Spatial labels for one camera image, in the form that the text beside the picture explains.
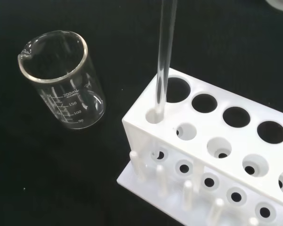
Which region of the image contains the white test tube rack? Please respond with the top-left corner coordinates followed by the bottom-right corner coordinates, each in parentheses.
top-left (116, 68), bottom-right (283, 226)

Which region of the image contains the black bench cloth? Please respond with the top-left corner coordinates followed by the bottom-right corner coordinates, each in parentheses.
top-left (0, 0), bottom-right (283, 226)

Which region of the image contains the clear glass graduated beaker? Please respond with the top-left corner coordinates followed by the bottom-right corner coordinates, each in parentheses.
top-left (17, 30), bottom-right (106, 131)

